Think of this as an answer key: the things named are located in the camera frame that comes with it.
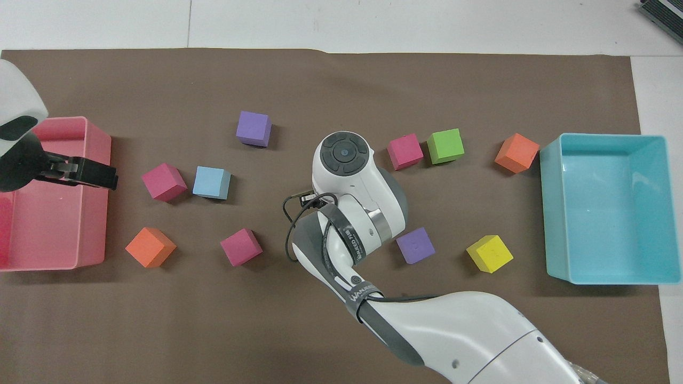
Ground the dark ribbed device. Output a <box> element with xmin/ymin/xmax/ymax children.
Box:
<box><xmin>638</xmin><ymin>0</ymin><xmax>683</xmax><ymax>30</ymax></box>

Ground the pink plastic bin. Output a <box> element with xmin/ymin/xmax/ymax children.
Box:
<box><xmin>0</xmin><ymin>116</ymin><xmax>113</xmax><ymax>273</ymax></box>

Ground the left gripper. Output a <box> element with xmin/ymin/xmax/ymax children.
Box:
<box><xmin>0</xmin><ymin>130</ymin><xmax>50</xmax><ymax>193</ymax></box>

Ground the orange foam block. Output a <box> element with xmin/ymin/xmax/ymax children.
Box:
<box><xmin>125</xmin><ymin>227</ymin><xmax>178</xmax><ymax>269</ymax></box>
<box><xmin>494</xmin><ymin>132</ymin><xmax>541</xmax><ymax>174</ymax></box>

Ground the black cable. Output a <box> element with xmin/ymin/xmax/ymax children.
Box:
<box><xmin>282</xmin><ymin>189</ymin><xmax>444</xmax><ymax>322</ymax></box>

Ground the green foam block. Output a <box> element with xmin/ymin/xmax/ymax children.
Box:
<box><xmin>426</xmin><ymin>128</ymin><xmax>466</xmax><ymax>165</ymax></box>

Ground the cyan plastic bin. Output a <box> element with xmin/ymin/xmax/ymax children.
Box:
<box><xmin>539</xmin><ymin>132</ymin><xmax>683</xmax><ymax>286</ymax></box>

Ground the yellow foam block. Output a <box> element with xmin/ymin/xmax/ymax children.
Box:
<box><xmin>465</xmin><ymin>235</ymin><xmax>514</xmax><ymax>275</ymax></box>

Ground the purple foam block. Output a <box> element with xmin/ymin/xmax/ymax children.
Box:
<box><xmin>236</xmin><ymin>110</ymin><xmax>273</xmax><ymax>148</ymax></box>
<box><xmin>395</xmin><ymin>227</ymin><xmax>436</xmax><ymax>266</ymax></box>

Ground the light blue foam block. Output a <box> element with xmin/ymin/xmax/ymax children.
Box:
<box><xmin>192</xmin><ymin>166</ymin><xmax>233</xmax><ymax>201</ymax></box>

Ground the pink foam block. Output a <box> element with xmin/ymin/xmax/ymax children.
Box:
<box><xmin>141</xmin><ymin>163</ymin><xmax>189</xmax><ymax>203</ymax></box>
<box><xmin>386</xmin><ymin>133</ymin><xmax>425</xmax><ymax>172</ymax></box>
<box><xmin>220</xmin><ymin>228</ymin><xmax>264</xmax><ymax>268</ymax></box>

